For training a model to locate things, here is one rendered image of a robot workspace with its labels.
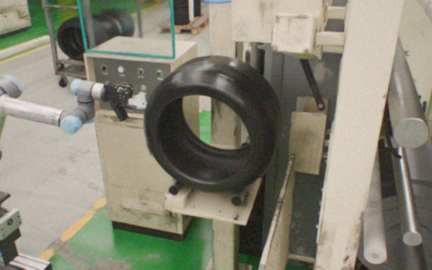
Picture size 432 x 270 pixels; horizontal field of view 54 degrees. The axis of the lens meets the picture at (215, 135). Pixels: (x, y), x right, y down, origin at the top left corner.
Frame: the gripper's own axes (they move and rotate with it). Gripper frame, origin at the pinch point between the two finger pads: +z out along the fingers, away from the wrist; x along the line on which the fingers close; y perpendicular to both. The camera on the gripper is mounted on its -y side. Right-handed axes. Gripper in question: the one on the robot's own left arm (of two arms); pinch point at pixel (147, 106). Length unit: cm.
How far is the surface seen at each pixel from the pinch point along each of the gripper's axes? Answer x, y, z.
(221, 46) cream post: 25.7, 23.5, 23.3
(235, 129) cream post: 25.8, -15.3, 33.9
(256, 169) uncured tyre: -11, -11, 52
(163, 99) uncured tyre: -11.5, 10.9, 12.0
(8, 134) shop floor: 156, -147, -222
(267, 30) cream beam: -36, 50, 51
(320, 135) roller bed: 19, -5, 73
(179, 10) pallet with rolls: 591, -103, -207
